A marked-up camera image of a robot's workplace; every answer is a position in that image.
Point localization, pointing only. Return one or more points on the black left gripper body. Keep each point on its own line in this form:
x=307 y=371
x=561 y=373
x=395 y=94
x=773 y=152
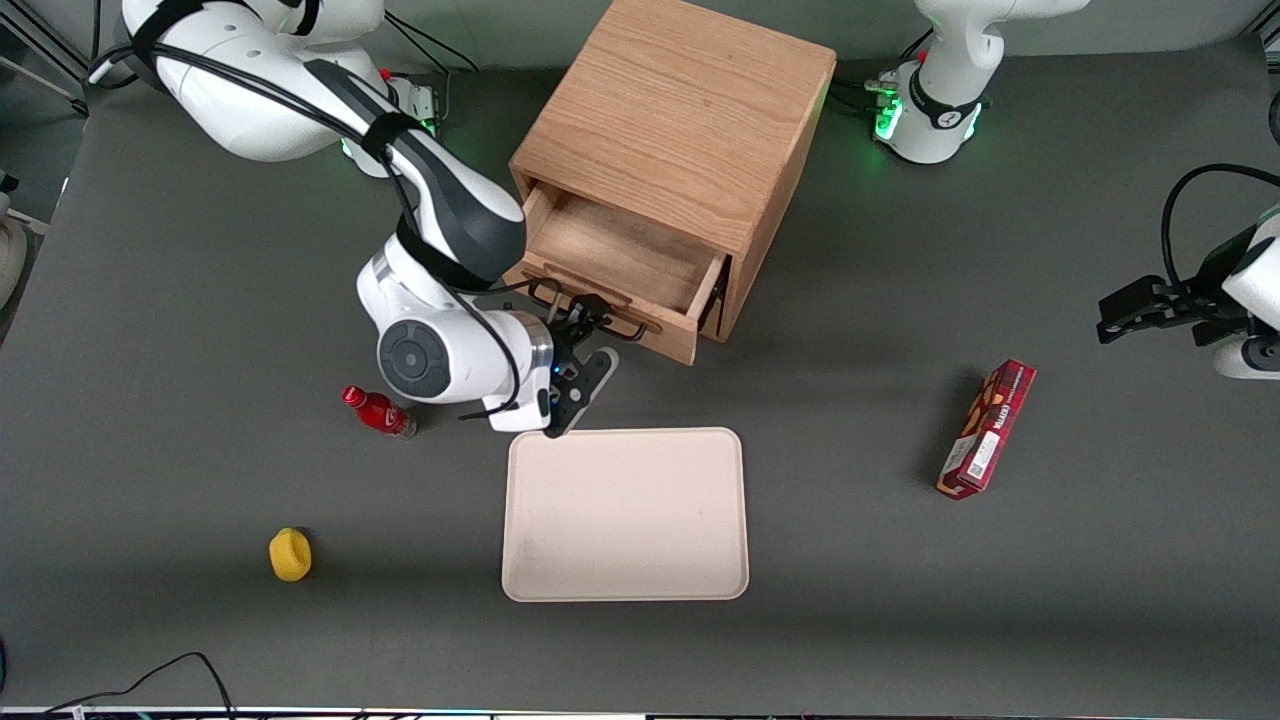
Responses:
x=1200 y=297

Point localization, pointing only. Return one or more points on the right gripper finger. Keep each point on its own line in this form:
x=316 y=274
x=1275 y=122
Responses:
x=592 y=308
x=572 y=338

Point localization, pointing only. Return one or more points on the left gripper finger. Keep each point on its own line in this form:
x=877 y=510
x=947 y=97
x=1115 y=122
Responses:
x=1122 y=330
x=1128 y=298

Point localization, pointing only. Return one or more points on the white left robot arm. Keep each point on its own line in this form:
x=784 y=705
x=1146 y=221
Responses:
x=940 y=110

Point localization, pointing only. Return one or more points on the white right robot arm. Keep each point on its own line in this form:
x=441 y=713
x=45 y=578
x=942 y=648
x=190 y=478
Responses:
x=250 y=90

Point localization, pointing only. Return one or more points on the wooden drawer cabinet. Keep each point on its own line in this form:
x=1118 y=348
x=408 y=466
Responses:
x=670 y=110

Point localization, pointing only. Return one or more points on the beige rectangular tray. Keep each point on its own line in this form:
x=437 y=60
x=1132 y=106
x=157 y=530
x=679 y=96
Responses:
x=625 y=515

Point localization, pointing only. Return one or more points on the red snack box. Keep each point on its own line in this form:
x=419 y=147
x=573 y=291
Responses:
x=988 y=430

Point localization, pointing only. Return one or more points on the red cola bottle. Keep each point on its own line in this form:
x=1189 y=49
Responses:
x=380 y=412

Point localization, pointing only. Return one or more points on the yellow sponge toy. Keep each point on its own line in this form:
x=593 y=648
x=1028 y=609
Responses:
x=290 y=556

